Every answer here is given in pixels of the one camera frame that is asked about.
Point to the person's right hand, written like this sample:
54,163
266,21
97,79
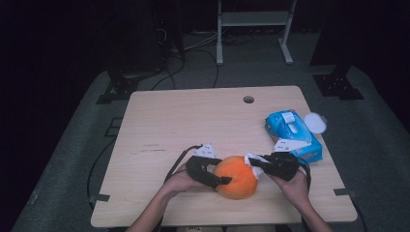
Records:
293,188

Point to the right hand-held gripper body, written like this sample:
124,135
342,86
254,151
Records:
285,164

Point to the white metal stand frame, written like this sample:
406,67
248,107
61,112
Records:
254,18

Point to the black stand base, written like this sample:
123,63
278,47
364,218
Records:
122,87
338,85

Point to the white oval pack lid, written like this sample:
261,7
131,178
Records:
315,123

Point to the blue wet wipe pack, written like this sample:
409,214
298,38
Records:
290,129

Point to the grey tape strip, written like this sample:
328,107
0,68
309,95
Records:
100,197
344,192

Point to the white wet wipe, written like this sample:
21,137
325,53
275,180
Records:
253,159

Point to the orange plush toy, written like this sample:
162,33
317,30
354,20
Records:
238,180

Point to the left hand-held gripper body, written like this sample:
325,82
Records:
201,167

